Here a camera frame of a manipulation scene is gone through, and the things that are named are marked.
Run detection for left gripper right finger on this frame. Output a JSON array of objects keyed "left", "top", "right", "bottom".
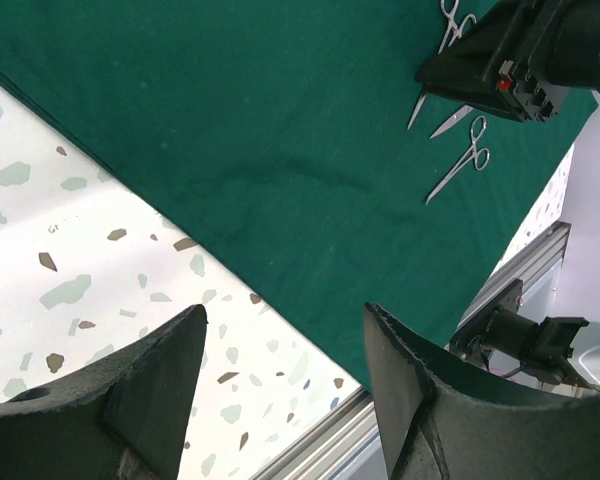
[{"left": 364, "top": 303, "right": 600, "bottom": 479}]

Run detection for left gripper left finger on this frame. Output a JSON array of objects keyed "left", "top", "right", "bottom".
[{"left": 0, "top": 305, "right": 207, "bottom": 479}]

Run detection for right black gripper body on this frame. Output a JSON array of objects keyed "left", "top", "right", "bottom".
[{"left": 484, "top": 1, "right": 600, "bottom": 122}]

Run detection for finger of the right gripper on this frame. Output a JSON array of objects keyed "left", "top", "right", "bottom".
[
  {"left": 415, "top": 44, "right": 520, "bottom": 120},
  {"left": 444, "top": 1, "right": 525, "bottom": 60}
]

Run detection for silver tweezers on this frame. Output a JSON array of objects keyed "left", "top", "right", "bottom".
[{"left": 407, "top": 88, "right": 427, "bottom": 130}]

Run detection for silver forceps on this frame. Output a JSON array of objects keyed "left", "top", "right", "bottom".
[
  {"left": 425, "top": 115, "right": 491, "bottom": 205},
  {"left": 437, "top": 0, "right": 477, "bottom": 54}
]

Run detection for silver surgical scissors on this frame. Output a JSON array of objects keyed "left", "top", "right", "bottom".
[{"left": 429, "top": 105, "right": 474, "bottom": 139}]

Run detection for green surgical drape cloth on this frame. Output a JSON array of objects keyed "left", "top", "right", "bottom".
[{"left": 0, "top": 1, "right": 597, "bottom": 384}]

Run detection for aluminium rail frame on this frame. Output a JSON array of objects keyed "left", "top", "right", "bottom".
[{"left": 244, "top": 222, "right": 574, "bottom": 480}]

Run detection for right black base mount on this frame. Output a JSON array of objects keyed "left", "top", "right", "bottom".
[{"left": 449, "top": 279, "right": 593, "bottom": 388}]

